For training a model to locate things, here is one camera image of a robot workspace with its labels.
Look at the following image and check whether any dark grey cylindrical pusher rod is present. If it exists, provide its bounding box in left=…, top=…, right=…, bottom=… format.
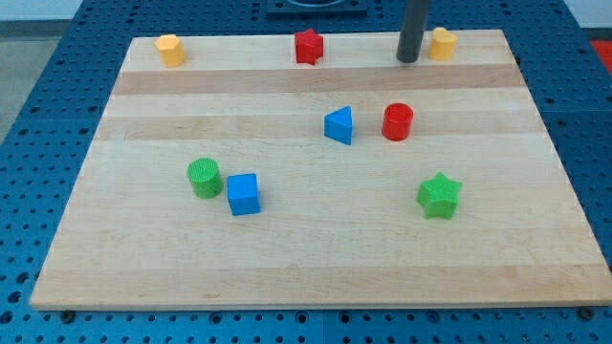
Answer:
left=396, top=0, right=431, bottom=63

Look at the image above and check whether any yellow heart block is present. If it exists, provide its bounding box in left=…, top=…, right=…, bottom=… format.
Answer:
left=428, top=27, right=458, bottom=61

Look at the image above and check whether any red cylinder block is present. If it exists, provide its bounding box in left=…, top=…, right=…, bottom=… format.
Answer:
left=382, top=103, right=414, bottom=141

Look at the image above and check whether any red star block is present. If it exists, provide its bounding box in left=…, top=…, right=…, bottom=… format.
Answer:
left=294, top=29, right=324, bottom=65

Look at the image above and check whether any blue triangle block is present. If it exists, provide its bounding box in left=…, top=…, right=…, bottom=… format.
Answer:
left=323, top=106, right=353, bottom=145

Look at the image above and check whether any green star block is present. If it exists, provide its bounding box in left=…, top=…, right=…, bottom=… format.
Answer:
left=416, top=172, right=463, bottom=220

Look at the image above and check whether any wooden board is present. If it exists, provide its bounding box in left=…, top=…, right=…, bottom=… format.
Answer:
left=30, top=30, right=611, bottom=311

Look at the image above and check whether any blue cube block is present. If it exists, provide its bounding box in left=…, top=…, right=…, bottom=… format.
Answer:
left=227, top=173, right=261, bottom=216

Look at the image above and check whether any yellow hexagon block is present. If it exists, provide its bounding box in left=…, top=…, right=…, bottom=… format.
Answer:
left=154, top=34, right=186, bottom=68

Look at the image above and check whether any green cylinder block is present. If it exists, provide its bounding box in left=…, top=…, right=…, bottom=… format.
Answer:
left=186, top=158, right=223, bottom=199

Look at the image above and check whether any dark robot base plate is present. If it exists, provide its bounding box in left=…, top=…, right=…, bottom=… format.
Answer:
left=265, top=0, right=368, bottom=16

